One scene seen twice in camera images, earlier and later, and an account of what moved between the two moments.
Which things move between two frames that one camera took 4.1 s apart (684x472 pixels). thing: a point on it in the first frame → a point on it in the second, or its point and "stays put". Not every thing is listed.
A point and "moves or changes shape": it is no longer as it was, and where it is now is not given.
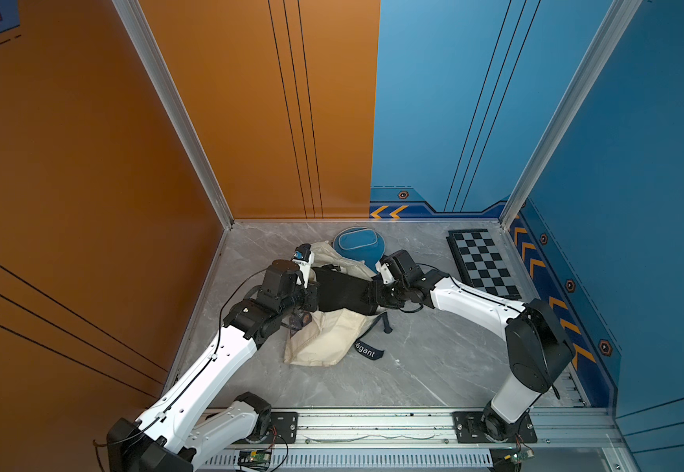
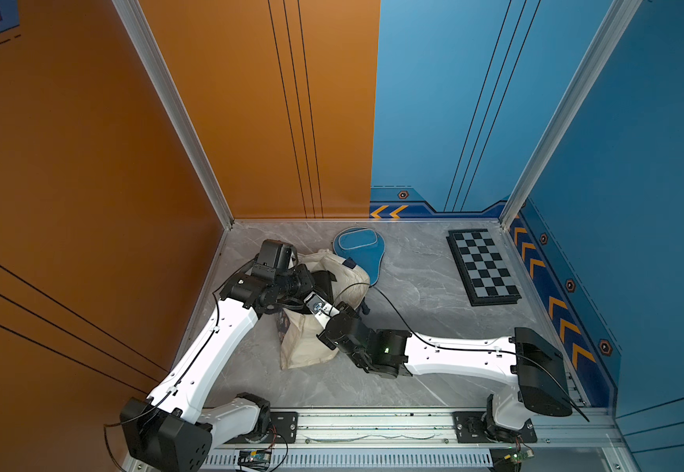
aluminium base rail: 427,428 stays put
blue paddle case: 360,244 stays put
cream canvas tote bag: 327,335 moves or changes shape
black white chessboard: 483,263 stays put
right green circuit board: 520,455 stays put
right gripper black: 383,303 → 325,339
